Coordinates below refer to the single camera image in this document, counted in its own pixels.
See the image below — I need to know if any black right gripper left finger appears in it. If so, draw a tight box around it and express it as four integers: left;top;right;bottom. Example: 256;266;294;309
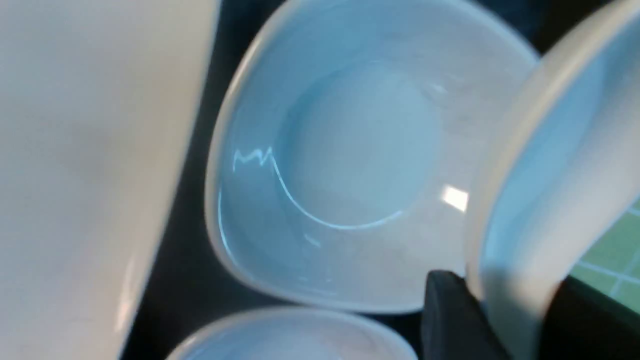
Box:
420;270;506;360

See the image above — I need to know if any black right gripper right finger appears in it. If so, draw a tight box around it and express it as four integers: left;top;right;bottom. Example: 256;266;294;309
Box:
542;276;640;360

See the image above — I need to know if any white small bowl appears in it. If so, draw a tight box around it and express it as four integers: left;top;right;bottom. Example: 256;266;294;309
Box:
463;0;640;360

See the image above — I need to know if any white square side dish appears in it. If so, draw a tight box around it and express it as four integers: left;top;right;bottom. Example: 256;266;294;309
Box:
205;0;540;315

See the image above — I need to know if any large white square rice plate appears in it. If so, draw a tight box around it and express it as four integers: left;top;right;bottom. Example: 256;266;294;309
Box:
0;0;222;360

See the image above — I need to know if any green checkered table mat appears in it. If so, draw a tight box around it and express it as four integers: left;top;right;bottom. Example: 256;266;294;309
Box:
570;201;640;313

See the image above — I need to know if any stack of white small bowls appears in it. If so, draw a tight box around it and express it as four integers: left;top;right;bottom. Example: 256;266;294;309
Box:
167;306;418;360

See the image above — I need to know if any black serving tray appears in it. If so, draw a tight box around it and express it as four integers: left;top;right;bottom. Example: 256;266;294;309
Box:
120;0;616;360

